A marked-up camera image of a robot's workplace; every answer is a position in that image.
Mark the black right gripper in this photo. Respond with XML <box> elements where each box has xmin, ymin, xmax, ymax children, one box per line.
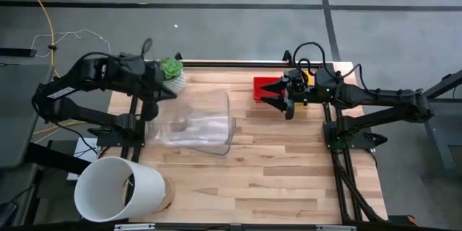
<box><xmin>260</xmin><ymin>69</ymin><xmax>317</xmax><ymax>120</ymax></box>

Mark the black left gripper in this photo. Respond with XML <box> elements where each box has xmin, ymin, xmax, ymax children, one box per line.
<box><xmin>142</xmin><ymin>60</ymin><xmax>178</xmax><ymax>100</ymax></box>

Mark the red slotted plastic basket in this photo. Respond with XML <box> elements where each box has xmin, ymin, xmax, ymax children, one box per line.
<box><xmin>252</xmin><ymin>76</ymin><xmax>286</xmax><ymax>104</ymax></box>

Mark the green succulent in white pot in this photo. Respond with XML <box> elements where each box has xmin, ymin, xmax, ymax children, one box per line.
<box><xmin>160</xmin><ymin>57</ymin><xmax>187</xmax><ymax>94</ymax></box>

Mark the large clear plastic bin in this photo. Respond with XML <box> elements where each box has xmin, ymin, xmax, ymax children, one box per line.
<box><xmin>145</xmin><ymin>89</ymin><xmax>237</xmax><ymax>157</ymax></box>

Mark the black looped gripper cable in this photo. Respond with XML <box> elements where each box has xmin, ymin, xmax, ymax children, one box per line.
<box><xmin>292</xmin><ymin>41</ymin><xmax>328</xmax><ymax>77</ymax></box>

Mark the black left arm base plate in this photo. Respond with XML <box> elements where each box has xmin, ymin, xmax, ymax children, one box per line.
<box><xmin>86</xmin><ymin>126</ymin><xmax>145</xmax><ymax>149</ymax></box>

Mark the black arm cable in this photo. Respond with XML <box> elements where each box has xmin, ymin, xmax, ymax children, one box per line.
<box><xmin>337</xmin><ymin>64</ymin><xmax>380</xmax><ymax>97</ymax></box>

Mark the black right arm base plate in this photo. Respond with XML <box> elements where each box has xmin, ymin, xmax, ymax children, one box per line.
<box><xmin>323</xmin><ymin>121</ymin><xmax>389</xmax><ymax>151</ymax></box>

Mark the black aluminium table frame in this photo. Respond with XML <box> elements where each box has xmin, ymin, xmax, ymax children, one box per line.
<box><xmin>121</xmin><ymin>59</ymin><xmax>387</xmax><ymax>225</ymax></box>

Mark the white floor cable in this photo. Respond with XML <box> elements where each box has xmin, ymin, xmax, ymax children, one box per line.
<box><xmin>30</xmin><ymin>28</ymin><xmax>112</xmax><ymax>58</ymax></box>

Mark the silver metal bracket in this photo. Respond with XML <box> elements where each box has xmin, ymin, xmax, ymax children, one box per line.
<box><xmin>114</xmin><ymin>223</ymin><xmax>156</xmax><ymax>231</ymax></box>
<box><xmin>316</xmin><ymin>225</ymin><xmax>357</xmax><ymax>231</ymax></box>

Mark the yellow cable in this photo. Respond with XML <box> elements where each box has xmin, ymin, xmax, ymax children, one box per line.
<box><xmin>16</xmin><ymin>0</ymin><xmax>87</xmax><ymax>136</ymax></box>

